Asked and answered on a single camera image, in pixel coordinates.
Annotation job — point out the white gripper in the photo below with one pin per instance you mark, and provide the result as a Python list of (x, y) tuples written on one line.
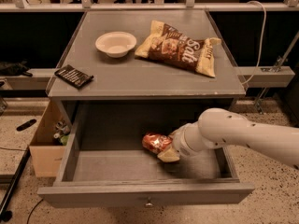
[(179, 142)]

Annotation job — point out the red coke can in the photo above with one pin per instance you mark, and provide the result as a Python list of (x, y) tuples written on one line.
[(155, 142)]

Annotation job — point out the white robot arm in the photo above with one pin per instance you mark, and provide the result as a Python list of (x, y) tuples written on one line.
[(217, 128)]

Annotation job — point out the metal drawer knob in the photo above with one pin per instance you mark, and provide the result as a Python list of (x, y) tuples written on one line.
[(148, 203)]

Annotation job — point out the open grey top drawer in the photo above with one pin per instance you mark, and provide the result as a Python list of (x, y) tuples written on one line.
[(105, 165)]

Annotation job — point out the bottles inside cardboard box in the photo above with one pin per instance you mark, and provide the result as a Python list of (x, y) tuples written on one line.
[(61, 132)]

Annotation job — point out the brown yellow chip bag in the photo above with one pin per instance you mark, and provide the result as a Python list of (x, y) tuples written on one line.
[(166, 44)]

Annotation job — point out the cardboard box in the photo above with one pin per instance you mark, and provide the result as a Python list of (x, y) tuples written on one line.
[(46, 153)]

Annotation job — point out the white paper bowl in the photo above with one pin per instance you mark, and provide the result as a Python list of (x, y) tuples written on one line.
[(115, 44)]

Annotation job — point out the black snack bar packet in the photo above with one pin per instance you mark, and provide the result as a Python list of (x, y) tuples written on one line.
[(73, 76)]

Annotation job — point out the black marker on floor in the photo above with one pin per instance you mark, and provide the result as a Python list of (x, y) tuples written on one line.
[(26, 125)]

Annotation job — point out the black bag on ledge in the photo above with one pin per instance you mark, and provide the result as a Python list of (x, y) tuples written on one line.
[(10, 69)]

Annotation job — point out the black metal floor rail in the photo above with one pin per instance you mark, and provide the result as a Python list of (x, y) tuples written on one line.
[(12, 182)]

